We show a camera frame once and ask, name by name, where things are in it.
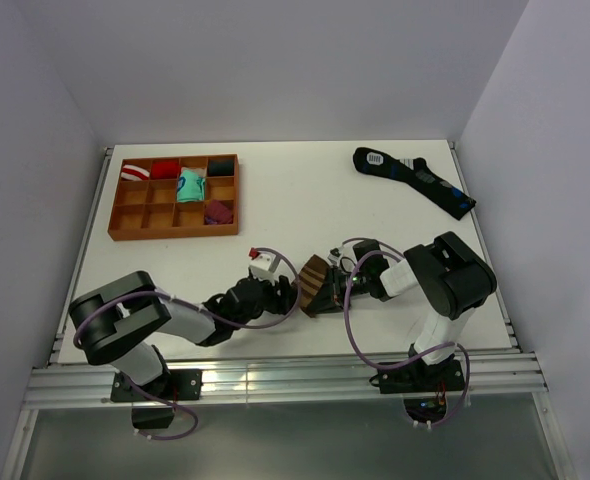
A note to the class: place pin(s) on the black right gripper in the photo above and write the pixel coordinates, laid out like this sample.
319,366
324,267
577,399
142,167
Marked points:
331,297

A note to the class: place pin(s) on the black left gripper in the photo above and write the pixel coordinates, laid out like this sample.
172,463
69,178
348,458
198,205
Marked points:
283,303

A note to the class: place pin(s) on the brown striped sock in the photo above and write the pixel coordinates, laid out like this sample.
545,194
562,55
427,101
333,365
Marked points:
315,291

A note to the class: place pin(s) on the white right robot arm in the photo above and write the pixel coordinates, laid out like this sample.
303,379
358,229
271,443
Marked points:
453,278

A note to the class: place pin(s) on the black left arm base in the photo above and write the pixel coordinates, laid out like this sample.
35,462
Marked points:
154,406

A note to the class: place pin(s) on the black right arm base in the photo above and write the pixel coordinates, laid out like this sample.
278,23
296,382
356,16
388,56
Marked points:
437,391

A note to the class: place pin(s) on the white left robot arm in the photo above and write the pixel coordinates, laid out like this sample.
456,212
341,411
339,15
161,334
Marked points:
113,322

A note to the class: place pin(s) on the purple sock roll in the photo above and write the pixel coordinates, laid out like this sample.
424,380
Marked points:
217,213

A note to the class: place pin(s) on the teal sock roll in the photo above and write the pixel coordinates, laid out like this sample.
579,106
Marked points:
190,187

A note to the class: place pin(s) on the dark green sock roll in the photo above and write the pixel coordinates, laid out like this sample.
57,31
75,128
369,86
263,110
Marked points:
221,167

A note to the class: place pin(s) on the red white striped sock roll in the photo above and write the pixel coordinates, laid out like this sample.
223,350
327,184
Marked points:
131,172

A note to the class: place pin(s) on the orange compartment tray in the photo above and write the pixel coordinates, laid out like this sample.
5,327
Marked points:
148,210

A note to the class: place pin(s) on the black blue sock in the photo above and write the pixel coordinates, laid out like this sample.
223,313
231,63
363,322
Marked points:
415,173

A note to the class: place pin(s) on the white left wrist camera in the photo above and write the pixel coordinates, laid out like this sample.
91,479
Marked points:
262,266

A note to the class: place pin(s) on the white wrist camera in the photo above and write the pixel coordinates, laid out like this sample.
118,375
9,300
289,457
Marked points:
337,258
262,266

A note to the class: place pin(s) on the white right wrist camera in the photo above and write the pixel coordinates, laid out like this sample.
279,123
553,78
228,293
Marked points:
337,258

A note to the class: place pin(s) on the aluminium mounting rail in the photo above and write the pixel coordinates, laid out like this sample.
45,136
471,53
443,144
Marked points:
314,379

